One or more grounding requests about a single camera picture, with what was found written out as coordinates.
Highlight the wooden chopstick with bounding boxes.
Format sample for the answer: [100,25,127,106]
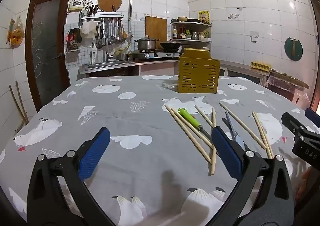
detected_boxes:
[252,111,274,159]
[209,107,217,176]
[165,105,212,164]
[253,112,275,159]
[195,105,214,128]
[170,108,214,149]
[219,103,267,150]

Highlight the kitchen counter cabinets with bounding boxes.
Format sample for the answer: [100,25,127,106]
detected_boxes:
[78,58,269,86]

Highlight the plastic covered side table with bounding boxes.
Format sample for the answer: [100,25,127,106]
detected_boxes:
[264,70,310,104]

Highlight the yellow egg tray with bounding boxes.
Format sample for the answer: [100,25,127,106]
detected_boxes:
[251,61,272,72]

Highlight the yellow perforated utensil holder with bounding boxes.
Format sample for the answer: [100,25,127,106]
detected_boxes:
[177,48,220,93]

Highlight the grey polar bear tablecloth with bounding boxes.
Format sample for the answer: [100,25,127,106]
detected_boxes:
[1,76,319,225]

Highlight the corner shelf with condiments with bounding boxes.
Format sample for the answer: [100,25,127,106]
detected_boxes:
[169,17,212,51]

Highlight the black wok pan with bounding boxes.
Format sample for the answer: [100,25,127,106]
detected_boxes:
[160,41,189,51]

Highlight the gas stove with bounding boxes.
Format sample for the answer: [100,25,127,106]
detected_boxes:
[132,51,183,62]

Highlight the steel cooking pot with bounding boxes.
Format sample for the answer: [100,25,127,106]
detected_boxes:
[135,36,159,51]

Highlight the rectangular wooden cutting board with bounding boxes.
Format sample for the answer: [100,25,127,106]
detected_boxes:
[145,16,167,42]

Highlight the dark wooden door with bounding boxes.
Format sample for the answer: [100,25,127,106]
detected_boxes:
[25,0,70,111]

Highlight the hanging utensil rack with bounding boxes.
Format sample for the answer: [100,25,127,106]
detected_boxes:
[79,12,128,49]

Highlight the round wooden cutting board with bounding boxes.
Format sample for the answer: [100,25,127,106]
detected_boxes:
[97,0,122,12]

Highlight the blue handle peeler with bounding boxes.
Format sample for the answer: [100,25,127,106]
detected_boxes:
[222,111,249,151]

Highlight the green round wall board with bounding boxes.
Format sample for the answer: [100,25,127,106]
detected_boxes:
[284,38,303,62]

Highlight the white wall socket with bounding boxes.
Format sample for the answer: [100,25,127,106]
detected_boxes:
[250,31,259,43]

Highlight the green frog handle knife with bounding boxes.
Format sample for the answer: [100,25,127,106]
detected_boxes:
[178,108,211,140]

